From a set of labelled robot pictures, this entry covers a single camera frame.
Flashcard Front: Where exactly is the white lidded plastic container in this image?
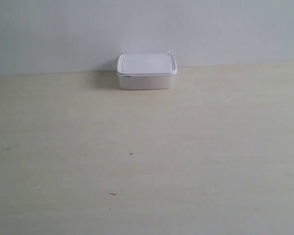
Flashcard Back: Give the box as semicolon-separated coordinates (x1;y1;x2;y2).
117;53;177;90

